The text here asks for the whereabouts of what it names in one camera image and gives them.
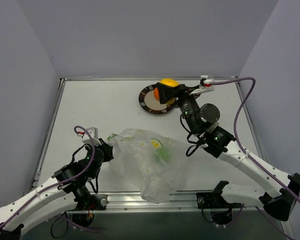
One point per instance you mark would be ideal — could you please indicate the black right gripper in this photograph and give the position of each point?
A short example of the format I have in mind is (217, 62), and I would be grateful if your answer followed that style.
(178, 93)

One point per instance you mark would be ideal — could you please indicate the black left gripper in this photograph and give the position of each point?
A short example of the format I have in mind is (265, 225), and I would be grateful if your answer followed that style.
(106, 150)

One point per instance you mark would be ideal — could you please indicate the yellow fake lemon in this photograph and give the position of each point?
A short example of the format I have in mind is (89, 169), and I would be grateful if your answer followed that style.
(168, 82)

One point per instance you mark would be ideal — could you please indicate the orange fake persimmon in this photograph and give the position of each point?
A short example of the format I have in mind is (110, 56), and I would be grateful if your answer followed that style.
(156, 94)

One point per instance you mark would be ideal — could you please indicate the clear printed plastic bag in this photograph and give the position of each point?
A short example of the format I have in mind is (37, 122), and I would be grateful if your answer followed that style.
(134, 160)

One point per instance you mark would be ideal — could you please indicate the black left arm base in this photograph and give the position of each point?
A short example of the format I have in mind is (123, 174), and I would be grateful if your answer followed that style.
(82, 221)

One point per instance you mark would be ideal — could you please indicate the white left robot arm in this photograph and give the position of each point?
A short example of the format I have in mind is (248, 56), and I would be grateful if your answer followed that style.
(39, 205)

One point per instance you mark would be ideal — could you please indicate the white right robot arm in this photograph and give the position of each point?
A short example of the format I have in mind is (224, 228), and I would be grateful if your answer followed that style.
(278, 191)

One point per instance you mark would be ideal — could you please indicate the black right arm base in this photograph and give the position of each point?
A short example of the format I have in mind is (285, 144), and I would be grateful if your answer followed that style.
(217, 205)

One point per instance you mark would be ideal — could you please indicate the green fake fruit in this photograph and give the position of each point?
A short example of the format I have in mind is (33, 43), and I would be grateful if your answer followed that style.
(162, 155)

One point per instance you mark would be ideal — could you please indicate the brown rimmed ceramic plate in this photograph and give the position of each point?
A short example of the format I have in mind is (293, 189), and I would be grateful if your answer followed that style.
(150, 104)

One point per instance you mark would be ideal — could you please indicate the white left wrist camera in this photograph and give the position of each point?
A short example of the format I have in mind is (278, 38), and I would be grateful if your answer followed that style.
(91, 138)

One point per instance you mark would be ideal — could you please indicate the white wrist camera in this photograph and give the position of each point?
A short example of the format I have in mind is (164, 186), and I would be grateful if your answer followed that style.
(91, 138)
(205, 85)

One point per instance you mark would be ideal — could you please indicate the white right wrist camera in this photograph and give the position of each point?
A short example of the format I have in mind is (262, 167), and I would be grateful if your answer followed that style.
(205, 85)

